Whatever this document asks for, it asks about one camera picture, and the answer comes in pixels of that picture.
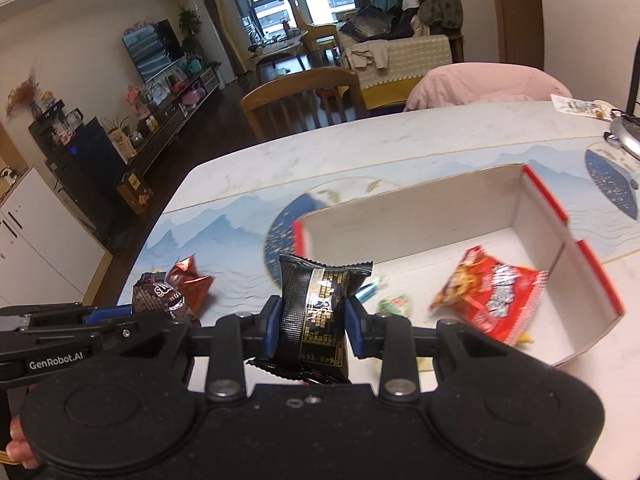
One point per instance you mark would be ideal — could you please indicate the green white snack packet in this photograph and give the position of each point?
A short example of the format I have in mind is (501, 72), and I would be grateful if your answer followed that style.
(398, 305)

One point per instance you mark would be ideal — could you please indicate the pink cushion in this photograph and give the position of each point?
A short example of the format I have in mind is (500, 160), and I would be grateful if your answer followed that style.
(475, 82)

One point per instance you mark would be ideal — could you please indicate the television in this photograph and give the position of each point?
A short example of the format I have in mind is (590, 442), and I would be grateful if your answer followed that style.
(153, 48)

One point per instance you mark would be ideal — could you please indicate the white cabinet with shelves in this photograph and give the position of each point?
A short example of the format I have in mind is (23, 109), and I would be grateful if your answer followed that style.
(47, 255)

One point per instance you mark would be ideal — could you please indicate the sofa with clothes pile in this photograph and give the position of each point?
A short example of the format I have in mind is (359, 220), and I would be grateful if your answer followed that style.
(392, 46)

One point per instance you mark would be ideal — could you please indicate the white paper packet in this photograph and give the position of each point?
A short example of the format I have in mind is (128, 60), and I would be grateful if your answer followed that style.
(596, 109)

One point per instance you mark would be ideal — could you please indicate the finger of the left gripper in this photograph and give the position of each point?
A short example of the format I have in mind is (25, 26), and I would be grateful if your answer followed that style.
(102, 315)

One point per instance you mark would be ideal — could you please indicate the dark tv console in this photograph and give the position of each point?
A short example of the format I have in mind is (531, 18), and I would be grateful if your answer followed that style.
(173, 115)

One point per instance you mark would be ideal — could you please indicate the red white cardboard box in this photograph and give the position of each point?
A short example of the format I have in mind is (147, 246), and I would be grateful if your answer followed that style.
(460, 259)

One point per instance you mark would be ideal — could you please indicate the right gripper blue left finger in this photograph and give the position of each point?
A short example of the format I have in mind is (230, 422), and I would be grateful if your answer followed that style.
(234, 339)

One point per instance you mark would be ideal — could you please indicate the blue mountain table mat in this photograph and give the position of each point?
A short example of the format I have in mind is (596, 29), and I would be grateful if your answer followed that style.
(238, 236)

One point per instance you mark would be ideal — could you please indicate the red foil snack bag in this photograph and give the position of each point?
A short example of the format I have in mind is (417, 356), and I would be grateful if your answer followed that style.
(191, 284)

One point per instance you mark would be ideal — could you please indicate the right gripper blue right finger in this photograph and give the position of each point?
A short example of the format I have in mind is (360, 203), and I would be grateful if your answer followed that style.
(393, 340)

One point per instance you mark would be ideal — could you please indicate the red chips snack bag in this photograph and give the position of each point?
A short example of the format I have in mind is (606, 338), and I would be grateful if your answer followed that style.
(492, 296)

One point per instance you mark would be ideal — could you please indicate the black gold snack packet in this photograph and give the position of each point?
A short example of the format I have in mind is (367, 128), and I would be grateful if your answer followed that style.
(311, 345)

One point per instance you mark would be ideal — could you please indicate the wooden armchair by window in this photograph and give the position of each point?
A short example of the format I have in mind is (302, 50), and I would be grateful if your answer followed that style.
(320, 41)

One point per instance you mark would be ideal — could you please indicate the yellow gift box on floor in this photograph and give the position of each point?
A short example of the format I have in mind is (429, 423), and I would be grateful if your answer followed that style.
(135, 192)

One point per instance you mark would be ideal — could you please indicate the yellow minion snack packet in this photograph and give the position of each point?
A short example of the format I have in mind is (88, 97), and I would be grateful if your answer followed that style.
(370, 288)

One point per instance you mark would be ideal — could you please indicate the black small fridge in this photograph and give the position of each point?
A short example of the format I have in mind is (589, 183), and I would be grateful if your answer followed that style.
(83, 159)

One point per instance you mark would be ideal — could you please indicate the person's left hand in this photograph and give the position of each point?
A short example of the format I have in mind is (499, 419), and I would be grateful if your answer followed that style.
(18, 449)

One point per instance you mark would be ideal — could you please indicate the dark brown snack packet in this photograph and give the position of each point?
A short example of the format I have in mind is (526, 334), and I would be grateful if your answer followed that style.
(153, 293)

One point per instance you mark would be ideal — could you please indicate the wooden dining chair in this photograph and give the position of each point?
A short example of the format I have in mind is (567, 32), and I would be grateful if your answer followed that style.
(304, 101)

